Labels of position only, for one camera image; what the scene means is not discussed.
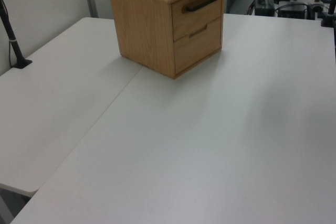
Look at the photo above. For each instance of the black computer case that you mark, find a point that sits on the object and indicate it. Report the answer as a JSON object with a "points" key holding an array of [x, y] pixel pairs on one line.
{"points": [[292, 11]]}

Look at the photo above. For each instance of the black box device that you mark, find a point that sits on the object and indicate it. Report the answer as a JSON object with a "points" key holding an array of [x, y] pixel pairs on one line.
{"points": [[263, 7]]}

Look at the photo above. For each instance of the black clamp camera stand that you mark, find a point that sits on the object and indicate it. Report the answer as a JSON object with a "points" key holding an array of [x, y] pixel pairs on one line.
{"points": [[329, 16]]}

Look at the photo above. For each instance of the black camera stand pole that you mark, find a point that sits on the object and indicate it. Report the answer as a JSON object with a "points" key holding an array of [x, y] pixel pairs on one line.
{"points": [[10, 37]]}

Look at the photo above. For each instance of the wooden drawer with cutout grip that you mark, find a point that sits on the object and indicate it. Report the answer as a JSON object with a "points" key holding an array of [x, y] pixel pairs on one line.
{"points": [[197, 53]]}

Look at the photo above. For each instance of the wooden two-drawer cabinet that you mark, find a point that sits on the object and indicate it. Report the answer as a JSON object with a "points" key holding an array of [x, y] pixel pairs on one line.
{"points": [[141, 24]]}

